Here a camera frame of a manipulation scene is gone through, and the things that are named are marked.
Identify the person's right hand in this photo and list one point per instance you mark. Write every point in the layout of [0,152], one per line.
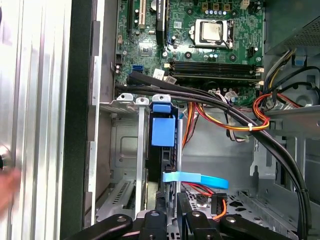
[8,190]

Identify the hard disk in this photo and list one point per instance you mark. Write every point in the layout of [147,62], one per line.
[163,130]

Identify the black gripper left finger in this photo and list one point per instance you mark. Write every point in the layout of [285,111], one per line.
[155,227]

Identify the black RAM slot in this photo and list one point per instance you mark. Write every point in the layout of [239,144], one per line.
[212,65]
[212,78]

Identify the grey optical drive cage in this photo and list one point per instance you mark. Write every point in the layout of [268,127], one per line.
[295,120]

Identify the black PC case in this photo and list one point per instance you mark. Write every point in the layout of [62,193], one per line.
[75,100]

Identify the silver disk bay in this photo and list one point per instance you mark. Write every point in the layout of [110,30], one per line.
[141,150]

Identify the silver CPU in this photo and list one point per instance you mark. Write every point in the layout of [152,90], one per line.
[212,32]

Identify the green motherboard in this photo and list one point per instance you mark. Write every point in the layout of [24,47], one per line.
[245,50]

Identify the CPU socket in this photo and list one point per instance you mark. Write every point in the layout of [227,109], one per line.
[212,45]

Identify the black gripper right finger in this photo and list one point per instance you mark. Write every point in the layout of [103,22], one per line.
[197,227]

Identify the grey power supply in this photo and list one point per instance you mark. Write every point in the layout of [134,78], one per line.
[282,22]

